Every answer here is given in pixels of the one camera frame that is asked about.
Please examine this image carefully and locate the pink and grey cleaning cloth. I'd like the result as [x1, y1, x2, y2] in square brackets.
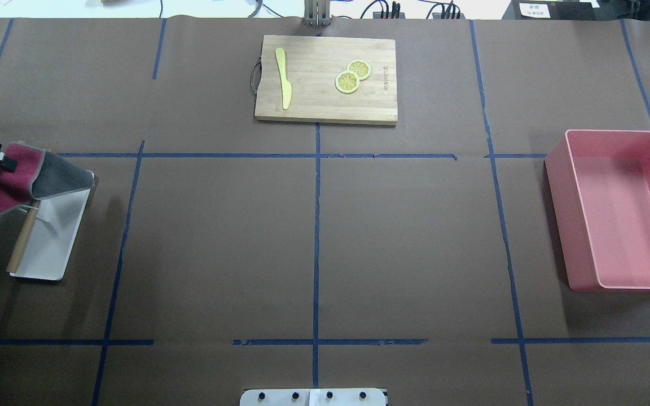
[0, 142, 94, 216]

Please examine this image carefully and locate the yellow plastic knife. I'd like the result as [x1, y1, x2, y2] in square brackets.
[274, 48, 292, 111]

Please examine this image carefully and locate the bamboo cutting board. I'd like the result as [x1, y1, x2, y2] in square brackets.
[254, 34, 399, 126]

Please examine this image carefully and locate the lemon slice near board edge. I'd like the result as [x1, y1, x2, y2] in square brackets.
[346, 59, 372, 81]

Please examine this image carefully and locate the pink plastic bin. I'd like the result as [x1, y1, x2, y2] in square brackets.
[545, 129, 650, 292]

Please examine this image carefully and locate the aluminium camera post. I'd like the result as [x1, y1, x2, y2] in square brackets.
[304, 0, 332, 27]

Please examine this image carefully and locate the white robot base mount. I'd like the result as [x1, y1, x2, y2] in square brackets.
[239, 387, 389, 405]

